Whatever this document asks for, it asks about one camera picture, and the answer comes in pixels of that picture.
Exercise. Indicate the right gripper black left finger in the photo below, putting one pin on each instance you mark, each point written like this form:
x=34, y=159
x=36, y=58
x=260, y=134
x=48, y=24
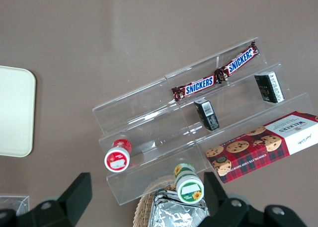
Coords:
x=72, y=199

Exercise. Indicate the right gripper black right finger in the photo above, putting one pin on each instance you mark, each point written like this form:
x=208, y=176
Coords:
x=223, y=209

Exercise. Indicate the oval light wicker basket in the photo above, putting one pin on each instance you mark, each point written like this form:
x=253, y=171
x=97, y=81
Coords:
x=144, y=207

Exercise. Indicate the cream rectangular tray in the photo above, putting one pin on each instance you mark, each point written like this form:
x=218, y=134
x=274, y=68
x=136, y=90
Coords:
x=15, y=112

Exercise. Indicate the green-lidded sunflower cup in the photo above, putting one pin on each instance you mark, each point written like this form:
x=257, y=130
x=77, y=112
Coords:
x=189, y=188

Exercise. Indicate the aluminium foil container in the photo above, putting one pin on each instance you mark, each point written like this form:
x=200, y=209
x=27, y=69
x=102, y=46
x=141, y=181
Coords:
x=179, y=214

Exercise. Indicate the clear acrylic bottle rack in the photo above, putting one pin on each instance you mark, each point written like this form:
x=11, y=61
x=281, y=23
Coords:
x=15, y=202

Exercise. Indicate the red-lidded small cup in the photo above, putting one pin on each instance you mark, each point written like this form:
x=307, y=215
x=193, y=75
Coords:
x=117, y=160

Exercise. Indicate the Walkers tartan cookie box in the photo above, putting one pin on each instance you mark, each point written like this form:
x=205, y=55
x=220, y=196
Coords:
x=261, y=147

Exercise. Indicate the small black box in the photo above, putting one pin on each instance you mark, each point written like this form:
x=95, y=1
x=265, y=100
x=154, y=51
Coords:
x=207, y=115
x=269, y=88

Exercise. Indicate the clear acrylic stepped stand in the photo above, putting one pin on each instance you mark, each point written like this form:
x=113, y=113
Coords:
x=238, y=105
x=149, y=127

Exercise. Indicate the Snickers chocolate bar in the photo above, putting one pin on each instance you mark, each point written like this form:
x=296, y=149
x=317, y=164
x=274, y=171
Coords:
x=239, y=60
x=198, y=85

